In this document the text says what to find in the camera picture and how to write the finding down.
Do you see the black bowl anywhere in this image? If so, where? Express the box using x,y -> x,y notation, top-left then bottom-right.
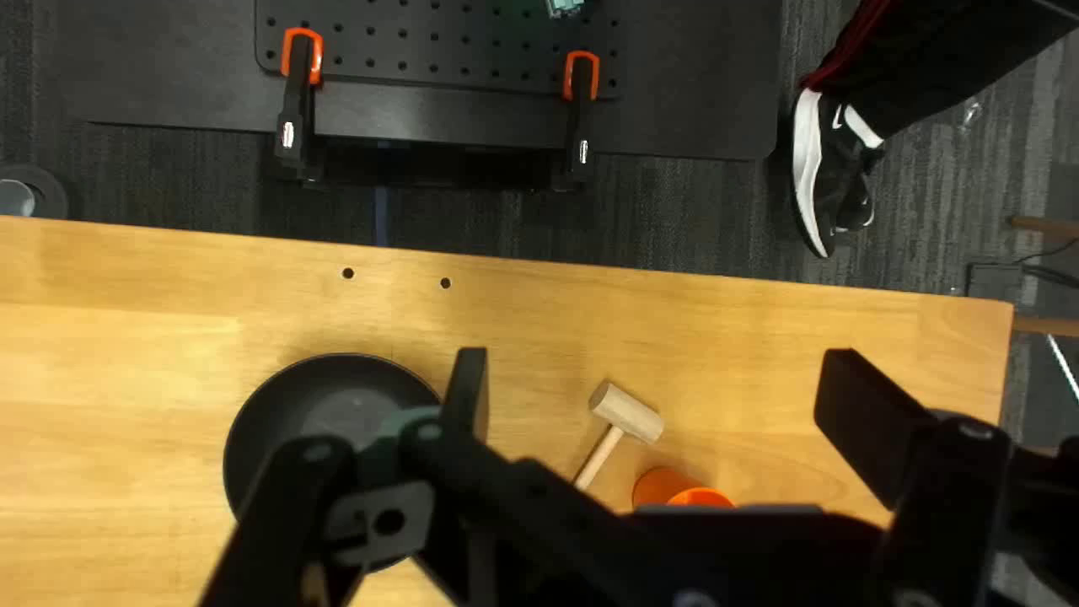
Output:
221,352 -> 449,546

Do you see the orange black clamp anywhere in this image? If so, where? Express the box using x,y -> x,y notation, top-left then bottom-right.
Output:
275,24 -> 330,187
558,48 -> 607,193

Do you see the orange plastic cup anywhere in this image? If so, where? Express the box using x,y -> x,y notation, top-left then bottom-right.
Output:
630,467 -> 740,516

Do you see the black pegboard plate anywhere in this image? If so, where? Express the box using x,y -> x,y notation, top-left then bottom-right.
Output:
250,0 -> 629,104

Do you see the black red-striped trouser leg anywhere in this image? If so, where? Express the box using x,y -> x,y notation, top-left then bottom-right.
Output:
800,0 -> 1079,142

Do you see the wooden mallet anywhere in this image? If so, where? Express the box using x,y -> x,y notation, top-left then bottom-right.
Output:
569,379 -> 671,492

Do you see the grey round floor object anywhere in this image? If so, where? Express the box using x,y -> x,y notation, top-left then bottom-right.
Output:
0,163 -> 72,223

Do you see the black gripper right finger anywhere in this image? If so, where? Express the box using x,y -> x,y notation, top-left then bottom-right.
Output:
812,349 -> 1079,607

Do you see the black white sneaker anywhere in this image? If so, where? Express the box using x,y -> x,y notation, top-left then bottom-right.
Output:
791,86 -> 891,262

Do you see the wooden furniture leg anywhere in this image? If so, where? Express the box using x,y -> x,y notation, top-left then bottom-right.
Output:
1001,213 -> 1079,247
1010,312 -> 1079,346

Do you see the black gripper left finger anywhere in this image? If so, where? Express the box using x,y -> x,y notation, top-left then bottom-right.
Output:
199,346 -> 621,607

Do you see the black base board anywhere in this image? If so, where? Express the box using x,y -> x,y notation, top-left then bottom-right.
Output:
74,0 -> 791,163

